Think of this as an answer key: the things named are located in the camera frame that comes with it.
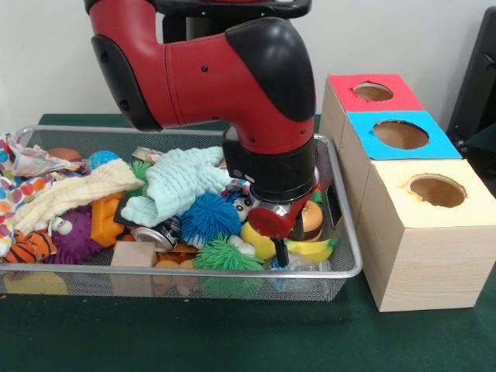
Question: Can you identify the black drink can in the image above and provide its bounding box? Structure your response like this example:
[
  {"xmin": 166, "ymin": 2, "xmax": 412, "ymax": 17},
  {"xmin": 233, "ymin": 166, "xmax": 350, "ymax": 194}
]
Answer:
[{"xmin": 130, "ymin": 215, "xmax": 183, "ymax": 250}]

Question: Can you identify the black floor stand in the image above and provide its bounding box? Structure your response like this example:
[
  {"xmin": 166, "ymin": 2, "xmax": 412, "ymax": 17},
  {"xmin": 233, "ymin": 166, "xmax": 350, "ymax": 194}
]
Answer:
[{"xmin": 448, "ymin": 6, "xmax": 496, "ymax": 148}]

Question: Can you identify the cream cloth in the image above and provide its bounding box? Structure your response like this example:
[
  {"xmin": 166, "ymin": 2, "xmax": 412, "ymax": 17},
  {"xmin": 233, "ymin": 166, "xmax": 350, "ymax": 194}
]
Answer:
[{"xmin": 12, "ymin": 157, "xmax": 144, "ymax": 236}]

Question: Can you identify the wooden burger toy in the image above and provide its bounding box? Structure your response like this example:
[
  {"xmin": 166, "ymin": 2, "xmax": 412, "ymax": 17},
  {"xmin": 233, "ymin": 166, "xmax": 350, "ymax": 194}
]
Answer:
[{"xmin": 298, "ymin": 200, "xmax": 325, "ymax": 242}]

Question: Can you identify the shallow clear mesh bin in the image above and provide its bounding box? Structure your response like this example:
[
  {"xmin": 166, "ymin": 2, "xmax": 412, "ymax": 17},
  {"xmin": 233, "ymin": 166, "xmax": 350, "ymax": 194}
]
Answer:
[{"xmin": 0, "ymin": 126, "xmax": 363, "ymax": 299}]

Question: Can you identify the yellow banana toy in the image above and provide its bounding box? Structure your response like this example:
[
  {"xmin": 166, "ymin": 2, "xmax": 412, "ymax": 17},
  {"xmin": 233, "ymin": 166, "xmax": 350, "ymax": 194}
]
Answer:
[{"xmin": 285, "ymin": 236, "xmax": 339, "ymax": 265}]

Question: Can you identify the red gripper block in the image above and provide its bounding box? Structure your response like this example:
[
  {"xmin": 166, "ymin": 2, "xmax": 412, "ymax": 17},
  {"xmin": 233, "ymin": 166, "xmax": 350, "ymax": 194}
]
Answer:
[{"xmin": 248, "ymin": 195, "xmax": 309, "ymax": 269}]

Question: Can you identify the mint green knit cloth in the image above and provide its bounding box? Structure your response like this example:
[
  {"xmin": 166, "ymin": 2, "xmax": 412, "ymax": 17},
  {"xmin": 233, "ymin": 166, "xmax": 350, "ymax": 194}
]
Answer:
[{"xmin": 122, "ymin": 147, "xmax": 232, "ymax": 227}]

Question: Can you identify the dark green side table cloth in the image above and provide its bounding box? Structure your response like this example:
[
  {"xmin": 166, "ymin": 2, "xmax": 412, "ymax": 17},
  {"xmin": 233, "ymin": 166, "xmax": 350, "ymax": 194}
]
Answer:
[{"xmin": 463, "ymin": 122, "xmax": 496, "ymax": 153}]

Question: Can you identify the dark green tablecloth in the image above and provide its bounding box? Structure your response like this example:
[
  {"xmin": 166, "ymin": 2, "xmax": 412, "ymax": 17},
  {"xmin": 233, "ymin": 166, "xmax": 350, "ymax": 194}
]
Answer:
[{"xmin": 0, "ymin": 112, "xmax": 496, "ymax": 372}]

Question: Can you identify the white plastic bag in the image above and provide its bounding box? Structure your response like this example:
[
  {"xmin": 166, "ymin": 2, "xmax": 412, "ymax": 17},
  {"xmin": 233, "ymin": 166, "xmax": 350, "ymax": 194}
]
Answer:
[{"xmin": 0, "ymin": 133, "xmax": 55, "ymax": 257}]

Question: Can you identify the yellow ball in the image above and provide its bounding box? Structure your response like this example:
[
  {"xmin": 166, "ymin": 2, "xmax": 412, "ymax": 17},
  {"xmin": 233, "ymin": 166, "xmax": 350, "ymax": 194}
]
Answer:
[{"xmin": 240, "ymin": 221, "xmax": 277, "ymax": 260}]

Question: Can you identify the green spiky ball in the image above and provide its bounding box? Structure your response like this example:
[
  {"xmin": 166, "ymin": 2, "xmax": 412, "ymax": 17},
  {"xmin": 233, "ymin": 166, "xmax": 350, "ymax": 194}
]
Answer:
[{"xmin": 128, "ymin": 159, "xmax": 151, "ymax": 195}]

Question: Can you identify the wooden box with three holes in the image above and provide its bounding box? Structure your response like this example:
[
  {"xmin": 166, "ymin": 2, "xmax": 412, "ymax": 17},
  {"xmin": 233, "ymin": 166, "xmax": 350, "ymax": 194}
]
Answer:
[{"xmin": 319, "ymin": 74, "xmax": 496, "ymax": 313}]

